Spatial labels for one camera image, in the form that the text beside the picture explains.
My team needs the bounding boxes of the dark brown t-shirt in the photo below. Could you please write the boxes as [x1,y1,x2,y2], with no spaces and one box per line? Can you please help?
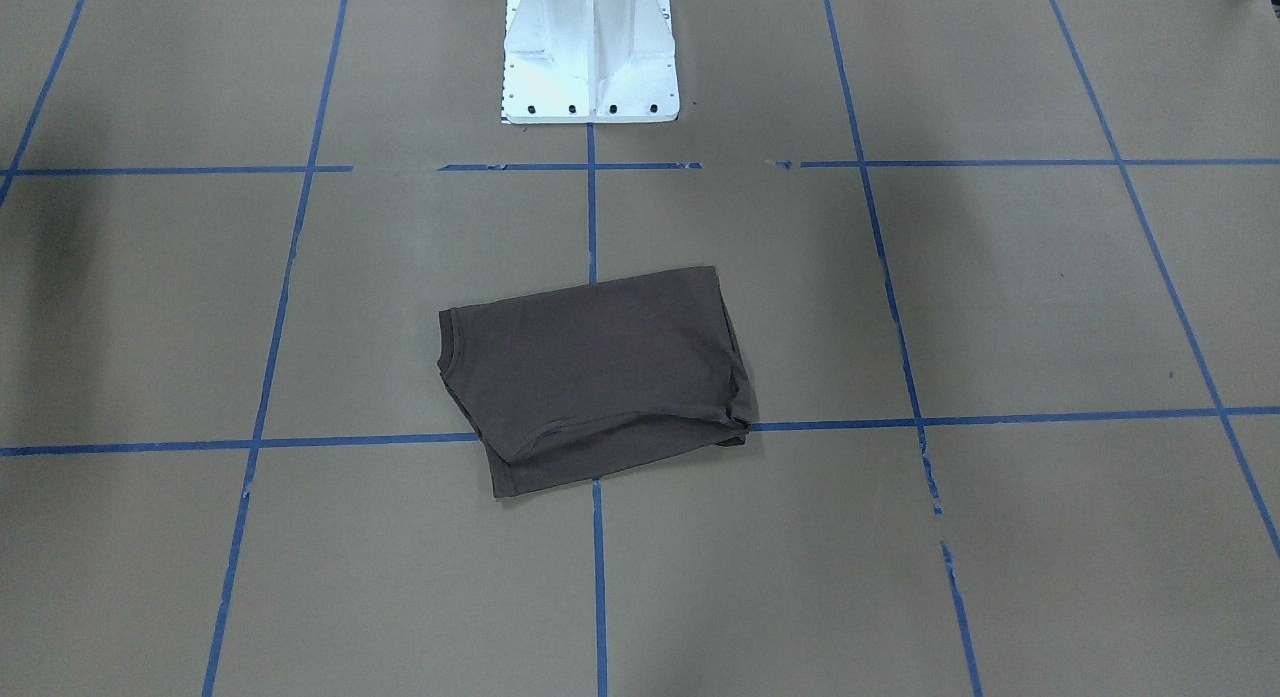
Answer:
[436,267,758,500]

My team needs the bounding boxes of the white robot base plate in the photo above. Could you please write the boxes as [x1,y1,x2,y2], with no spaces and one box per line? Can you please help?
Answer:
[500,0,681,127]

